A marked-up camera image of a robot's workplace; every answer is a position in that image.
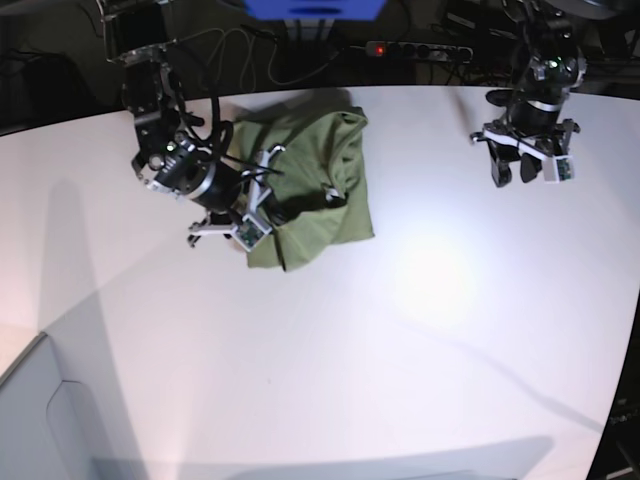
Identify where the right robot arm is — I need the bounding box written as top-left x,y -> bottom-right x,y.
98,1 -> 346,253

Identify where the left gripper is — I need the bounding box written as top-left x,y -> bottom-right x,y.
470,119 -> 580,188

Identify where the black power strip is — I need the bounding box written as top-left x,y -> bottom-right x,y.
349,41 -> 474,65

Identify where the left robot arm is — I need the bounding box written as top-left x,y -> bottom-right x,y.
470,1 -> 587,188

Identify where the blue box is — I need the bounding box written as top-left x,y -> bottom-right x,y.
245,0 -> 386,21

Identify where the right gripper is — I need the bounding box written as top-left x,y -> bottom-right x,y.
187,144 -> 349,250

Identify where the aluminium post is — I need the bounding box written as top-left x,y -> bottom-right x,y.
284,18 -> 334,42

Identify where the green T-shirt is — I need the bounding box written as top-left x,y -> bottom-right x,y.
232,104 -> 374,272

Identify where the grey cable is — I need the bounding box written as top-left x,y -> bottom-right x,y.
174,24 -> 346,91

